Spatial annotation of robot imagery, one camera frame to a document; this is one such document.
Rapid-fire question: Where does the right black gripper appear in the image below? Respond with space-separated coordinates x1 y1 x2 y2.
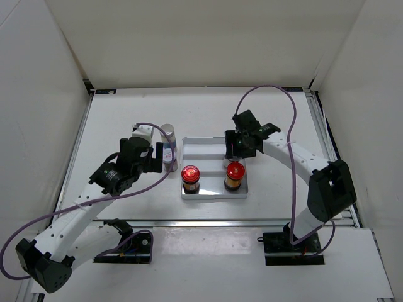
225 130 257 160

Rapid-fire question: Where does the short white-lid jar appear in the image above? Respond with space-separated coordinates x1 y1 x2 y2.
162 148 178 172
222 157 241 168

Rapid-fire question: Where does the red-lid chili sauce jar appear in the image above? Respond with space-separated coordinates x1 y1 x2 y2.
181 165 200 194
224 162 246 191

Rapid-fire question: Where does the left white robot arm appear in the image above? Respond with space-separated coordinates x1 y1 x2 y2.
15 137 164 293

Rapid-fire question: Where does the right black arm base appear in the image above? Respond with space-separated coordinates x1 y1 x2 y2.
257 232 325 266

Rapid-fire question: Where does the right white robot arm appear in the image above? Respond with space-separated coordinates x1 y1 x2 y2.
225 110 357 252

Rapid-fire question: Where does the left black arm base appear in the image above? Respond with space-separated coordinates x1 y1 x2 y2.
93 218 154 264

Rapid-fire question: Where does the white divided organizer tray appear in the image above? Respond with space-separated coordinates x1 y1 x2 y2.
180 137 248 200

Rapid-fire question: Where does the left tall silver-capped shaker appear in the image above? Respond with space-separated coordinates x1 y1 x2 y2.
160 123 177 149

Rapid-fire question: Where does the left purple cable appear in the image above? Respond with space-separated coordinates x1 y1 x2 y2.
0 121 177 280

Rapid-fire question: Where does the purple cable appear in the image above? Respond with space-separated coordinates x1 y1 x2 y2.
0 121 177 280
234 85 336 259

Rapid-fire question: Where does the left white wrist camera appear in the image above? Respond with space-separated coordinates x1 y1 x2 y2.
132 124 154 145

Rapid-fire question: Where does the aluminium front rail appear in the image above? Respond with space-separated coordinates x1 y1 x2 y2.
91 218 356 228

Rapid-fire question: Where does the aluminium rail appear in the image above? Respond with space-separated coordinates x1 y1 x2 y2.
91 218 356 228
303 87 341 161
15 82 95 302

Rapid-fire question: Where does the aluminium right rail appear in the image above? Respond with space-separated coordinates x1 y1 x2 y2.
303 87 341 161

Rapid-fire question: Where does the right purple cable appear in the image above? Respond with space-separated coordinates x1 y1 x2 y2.
234 85 336 259

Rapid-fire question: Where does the aluminium left rail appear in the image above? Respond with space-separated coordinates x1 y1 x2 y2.
15 82 95 302

